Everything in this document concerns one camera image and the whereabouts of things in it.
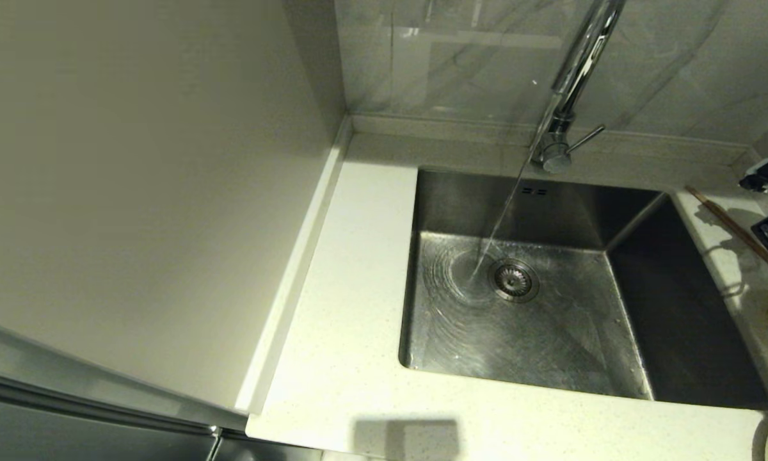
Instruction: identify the grey stainless appliance door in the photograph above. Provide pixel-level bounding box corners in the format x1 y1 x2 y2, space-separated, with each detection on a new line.
0 314 324 461

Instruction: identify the chrome kitchen faucet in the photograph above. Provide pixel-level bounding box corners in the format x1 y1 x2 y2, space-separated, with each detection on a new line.
528 0 628 174

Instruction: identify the stainless steel sink basin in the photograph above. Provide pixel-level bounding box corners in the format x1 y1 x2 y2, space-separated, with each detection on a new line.
398 165 768 410

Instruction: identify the beige tall side panel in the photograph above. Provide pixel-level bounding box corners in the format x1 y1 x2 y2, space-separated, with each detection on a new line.
0 0 353 417

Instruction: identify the brown wooden chopstick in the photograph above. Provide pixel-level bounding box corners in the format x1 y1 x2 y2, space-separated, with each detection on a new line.
686 187 768 285
689 186 768 281

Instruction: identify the round metal drain strainer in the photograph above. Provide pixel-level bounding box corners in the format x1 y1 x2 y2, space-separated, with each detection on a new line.
488 257 540 303

